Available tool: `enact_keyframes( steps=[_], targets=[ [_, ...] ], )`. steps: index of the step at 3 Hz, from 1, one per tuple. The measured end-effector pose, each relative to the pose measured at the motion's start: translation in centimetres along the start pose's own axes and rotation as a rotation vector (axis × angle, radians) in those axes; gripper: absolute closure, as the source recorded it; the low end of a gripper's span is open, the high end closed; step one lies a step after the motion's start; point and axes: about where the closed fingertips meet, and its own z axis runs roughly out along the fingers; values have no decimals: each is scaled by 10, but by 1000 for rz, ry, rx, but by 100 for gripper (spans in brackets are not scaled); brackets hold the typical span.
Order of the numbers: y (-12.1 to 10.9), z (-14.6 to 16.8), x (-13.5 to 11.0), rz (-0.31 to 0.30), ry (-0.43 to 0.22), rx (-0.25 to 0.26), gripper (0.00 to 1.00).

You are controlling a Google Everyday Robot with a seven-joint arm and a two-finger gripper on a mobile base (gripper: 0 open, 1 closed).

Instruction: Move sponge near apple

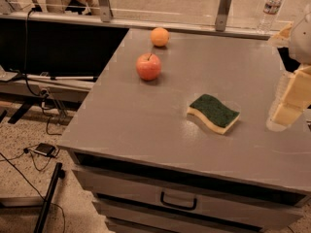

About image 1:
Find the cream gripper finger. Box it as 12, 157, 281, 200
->
267, 22, 293, 48
270, 65, 311, 126

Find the green and yellow sponge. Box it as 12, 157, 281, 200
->
187, 94, 240, 135

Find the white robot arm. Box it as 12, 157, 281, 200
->
266, 4, 311, 131

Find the red apple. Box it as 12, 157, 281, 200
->
136, 53, 161, 81

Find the clear plastic water bottle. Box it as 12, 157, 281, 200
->
257, 0, 283, 34

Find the orange fruit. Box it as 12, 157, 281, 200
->
151, 27, 169, 47

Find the grey drawer cabinet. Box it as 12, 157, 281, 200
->
60, 29, 311, 233

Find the black metal stand leg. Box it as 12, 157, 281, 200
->
34, 162, 65, 233

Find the black power adapter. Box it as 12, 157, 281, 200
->
34, 143, 55, 157

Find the low grey bench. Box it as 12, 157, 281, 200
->
0, 67, 96, 124

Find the right metal bracket post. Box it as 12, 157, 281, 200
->
215, 0, 232, 32

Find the metal bracket post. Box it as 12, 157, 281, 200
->
215, 0, 232, 32
98, 0, 113, 22

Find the black drawer handle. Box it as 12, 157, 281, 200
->
159, 191, 197, 211

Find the left metal bracket post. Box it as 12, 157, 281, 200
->
98, 0, 113, 22

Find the black hanging cable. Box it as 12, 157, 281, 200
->
22, 9, 50, 99

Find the black floor cable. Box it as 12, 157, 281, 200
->
0, 143, 67, 233

